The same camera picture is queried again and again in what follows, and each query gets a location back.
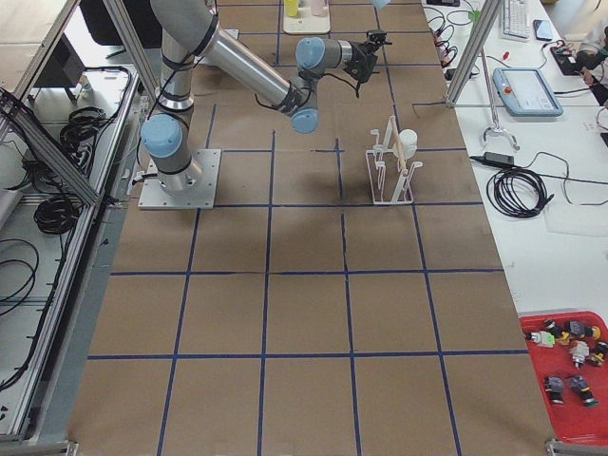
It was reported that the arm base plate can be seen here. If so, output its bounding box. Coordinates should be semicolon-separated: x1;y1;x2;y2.
139;149;221;210

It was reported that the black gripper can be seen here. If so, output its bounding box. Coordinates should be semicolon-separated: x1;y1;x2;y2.
344;41;378;81

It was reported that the white wire cup rack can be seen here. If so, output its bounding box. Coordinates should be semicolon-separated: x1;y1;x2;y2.
365;115;423;205

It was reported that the aluminium frame post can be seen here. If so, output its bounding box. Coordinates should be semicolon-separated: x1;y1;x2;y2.
446;0;502;107

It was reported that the white ikea cup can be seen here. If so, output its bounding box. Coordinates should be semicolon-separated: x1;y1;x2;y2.
399;129;418;160

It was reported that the pink cup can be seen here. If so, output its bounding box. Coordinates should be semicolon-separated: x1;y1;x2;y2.
309;0;327;17

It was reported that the blue teach pendant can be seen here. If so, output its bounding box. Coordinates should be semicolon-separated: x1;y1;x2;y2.
492;68;563;118

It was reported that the seated person white shirt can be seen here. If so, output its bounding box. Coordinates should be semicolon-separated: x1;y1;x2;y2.
576;16;607;105

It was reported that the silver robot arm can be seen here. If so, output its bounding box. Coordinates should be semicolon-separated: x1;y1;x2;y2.
141;1;387;195

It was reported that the light blue cup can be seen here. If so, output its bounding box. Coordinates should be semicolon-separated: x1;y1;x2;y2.
371;0;391;10

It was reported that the cream plastic tray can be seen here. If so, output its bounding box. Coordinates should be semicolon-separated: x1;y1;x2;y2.
282;0;331;35

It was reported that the yellow cup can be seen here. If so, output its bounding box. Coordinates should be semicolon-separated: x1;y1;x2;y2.
284;0;299;18

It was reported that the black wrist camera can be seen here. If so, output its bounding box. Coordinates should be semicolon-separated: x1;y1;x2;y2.
366;29;391;48

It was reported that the black power adapter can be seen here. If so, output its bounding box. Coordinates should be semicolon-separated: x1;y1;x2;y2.
483;151;515;168

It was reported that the white keyboard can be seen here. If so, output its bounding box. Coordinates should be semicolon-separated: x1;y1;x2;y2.
501;0;531;41

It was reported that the red parts bin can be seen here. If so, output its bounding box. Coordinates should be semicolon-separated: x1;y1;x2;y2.
520;311;607;447

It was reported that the black coiled cable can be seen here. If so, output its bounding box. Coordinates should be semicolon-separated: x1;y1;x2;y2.
492;168;555;219

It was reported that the silver reacher grabber tool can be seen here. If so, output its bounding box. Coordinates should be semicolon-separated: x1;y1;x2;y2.
481;48;520;151

